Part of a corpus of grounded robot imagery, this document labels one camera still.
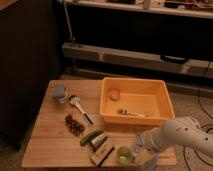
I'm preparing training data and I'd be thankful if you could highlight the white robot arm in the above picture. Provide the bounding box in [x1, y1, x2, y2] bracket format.
[133, 117, 213, 158]

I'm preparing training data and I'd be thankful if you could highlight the small metal cup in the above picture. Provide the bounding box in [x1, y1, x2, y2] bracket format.
[90, 133, 107, 151]

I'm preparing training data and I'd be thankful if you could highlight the upper wooden shelf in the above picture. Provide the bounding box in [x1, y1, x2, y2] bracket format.
[56, 0, 213, 20]

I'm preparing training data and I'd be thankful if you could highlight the metal fork in tray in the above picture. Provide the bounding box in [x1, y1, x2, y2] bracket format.
[117, 109, 147, 117]

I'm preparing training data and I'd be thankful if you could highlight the metal vertical pole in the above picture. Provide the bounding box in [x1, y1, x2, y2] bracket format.
[63, 0, 76, 46]

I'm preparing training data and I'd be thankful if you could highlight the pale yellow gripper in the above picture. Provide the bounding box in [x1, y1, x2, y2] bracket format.
[133, 131, 159, 155]

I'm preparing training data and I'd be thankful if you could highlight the black handle on rail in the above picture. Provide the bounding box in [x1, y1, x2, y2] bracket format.
[160, 55, 189, 64]

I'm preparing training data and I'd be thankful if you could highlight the black floor cable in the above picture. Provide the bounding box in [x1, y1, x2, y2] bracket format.
[183, 61, 213, 171]

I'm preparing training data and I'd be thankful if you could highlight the orange round fruit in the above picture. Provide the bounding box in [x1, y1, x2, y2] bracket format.
[109, 88, 120, 100]

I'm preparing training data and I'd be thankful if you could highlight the grey cloth towel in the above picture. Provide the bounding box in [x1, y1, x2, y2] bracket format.
[133, 148, 158, 171]

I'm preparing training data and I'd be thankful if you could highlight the green cucumber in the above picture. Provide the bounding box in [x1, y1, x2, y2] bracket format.
[80, 130, 103, 146]

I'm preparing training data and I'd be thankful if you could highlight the small green bowl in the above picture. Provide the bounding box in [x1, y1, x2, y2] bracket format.
[117, 146, 133, 165]

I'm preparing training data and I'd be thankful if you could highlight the orange plastic tray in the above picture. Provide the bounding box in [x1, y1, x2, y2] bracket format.
[99, 77, 175, 126]

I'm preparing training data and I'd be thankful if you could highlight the dark red grape bunch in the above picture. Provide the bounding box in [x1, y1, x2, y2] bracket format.
[65, 114, 85, 136]

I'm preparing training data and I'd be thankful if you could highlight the grey metal rail beam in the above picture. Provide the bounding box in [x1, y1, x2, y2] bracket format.
[62, 42, 213, 79]

